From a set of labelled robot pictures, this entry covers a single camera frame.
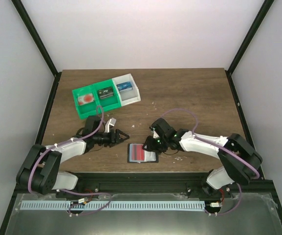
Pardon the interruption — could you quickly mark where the black frame post left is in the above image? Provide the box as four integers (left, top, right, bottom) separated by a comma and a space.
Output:
11, 0, 58, 77

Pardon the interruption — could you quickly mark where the black frame post right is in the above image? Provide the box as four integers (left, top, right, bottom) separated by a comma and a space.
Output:
227, 0, 276, 74

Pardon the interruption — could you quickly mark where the light blue slotted cable duct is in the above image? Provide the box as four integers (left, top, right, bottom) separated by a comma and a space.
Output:
20, 200, 205, 212

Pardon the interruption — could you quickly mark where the blue card stack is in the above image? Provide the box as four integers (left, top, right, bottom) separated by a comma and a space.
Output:
116, 81, 133, 93

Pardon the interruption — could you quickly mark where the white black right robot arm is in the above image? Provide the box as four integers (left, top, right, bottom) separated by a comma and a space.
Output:
143, 118, 262, 196

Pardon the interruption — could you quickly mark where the black leather card holder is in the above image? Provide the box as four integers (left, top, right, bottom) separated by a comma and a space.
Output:
127, 143, 159, 164

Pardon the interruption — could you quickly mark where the black frame post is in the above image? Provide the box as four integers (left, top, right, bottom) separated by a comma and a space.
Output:
11, 0, 58, 77
227, 0, 276, 74

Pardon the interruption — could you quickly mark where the green double storage bin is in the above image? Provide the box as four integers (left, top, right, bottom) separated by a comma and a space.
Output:
72, 79, 121, 119

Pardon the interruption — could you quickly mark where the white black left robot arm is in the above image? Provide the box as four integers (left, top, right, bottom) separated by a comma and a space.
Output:
16, 116, 130, 195

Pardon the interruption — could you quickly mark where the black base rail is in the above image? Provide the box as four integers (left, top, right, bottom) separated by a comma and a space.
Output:
55, 172, 273, 199

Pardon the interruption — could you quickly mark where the white storage bin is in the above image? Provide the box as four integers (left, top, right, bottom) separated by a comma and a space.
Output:
112, 73, 141, 106

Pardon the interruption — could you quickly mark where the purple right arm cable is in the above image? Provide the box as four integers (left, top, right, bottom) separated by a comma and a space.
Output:
159, 108, 260, 216

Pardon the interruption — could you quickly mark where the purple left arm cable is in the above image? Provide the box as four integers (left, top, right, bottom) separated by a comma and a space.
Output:
27, 105, 112, 217

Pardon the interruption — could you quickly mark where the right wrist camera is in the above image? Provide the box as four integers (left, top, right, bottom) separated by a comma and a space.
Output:
150, 126, 160, 139

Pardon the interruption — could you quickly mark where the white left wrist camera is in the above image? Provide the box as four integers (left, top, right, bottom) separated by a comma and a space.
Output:
104, 117, 116, 133

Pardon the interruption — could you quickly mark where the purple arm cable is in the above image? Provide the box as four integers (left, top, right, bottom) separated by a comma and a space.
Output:
159, 108, 260, 216
27, 105, 112, 217

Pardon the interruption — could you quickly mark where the red white card stack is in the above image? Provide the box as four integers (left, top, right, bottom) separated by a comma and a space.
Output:
77, 93, 95, 106

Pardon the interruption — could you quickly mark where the black card stack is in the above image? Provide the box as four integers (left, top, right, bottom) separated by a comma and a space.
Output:
97, 86, 114, 99

